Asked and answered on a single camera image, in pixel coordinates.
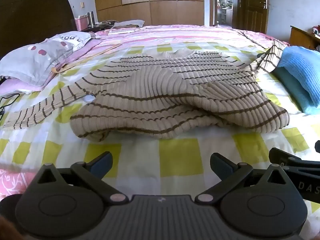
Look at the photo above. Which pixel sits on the light wooden wardrobe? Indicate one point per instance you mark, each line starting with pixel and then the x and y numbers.
pixel 150 2

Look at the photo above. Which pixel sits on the brown wooden door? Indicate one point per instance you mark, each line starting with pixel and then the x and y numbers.
pixel 252 7

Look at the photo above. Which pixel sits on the yellow-green checked bed sheet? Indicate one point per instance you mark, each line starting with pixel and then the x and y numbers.
pixel 150 155

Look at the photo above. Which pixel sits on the white plastic bag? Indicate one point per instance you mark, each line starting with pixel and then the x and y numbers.
pixel 130 23

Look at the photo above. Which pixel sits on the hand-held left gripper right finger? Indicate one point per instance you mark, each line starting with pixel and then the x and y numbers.
pixel 220 165

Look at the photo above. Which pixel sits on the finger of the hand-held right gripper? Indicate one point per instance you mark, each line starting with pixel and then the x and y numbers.
pixel 285 157

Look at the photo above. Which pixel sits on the pink floral blanket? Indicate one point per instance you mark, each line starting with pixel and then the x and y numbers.
pixel 12 182

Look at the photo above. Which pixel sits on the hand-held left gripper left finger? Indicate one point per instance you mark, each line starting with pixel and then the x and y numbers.
pixel 103 164

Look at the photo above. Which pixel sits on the grey pillow with pink spots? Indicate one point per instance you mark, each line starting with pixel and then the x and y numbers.
pixel 35 57

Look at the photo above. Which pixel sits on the flat white paper box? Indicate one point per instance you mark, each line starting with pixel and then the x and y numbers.
pixel 121 31

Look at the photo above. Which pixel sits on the pink storage box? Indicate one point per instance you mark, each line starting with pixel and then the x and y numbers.
pixel 82 23

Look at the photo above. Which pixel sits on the pink striped quilt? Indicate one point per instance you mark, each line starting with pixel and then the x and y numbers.
pixel 187 33

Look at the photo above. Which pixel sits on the dark wooden headboard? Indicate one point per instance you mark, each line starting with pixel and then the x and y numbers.
pixel 32 17

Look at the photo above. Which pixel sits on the steel thermos bottle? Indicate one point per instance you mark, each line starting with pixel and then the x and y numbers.
pixel 90 20

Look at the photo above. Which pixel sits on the wooden desk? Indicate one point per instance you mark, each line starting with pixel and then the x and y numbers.
pixel 301 37

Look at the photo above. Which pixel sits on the beige brown-striped ribbed sweater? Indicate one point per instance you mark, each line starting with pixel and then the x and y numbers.
pixel 175 90

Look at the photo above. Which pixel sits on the blue folded towel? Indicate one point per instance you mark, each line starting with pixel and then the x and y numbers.
pixel 300 75

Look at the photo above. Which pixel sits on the dark nightstand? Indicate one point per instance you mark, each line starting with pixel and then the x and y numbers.
pixel 100 28

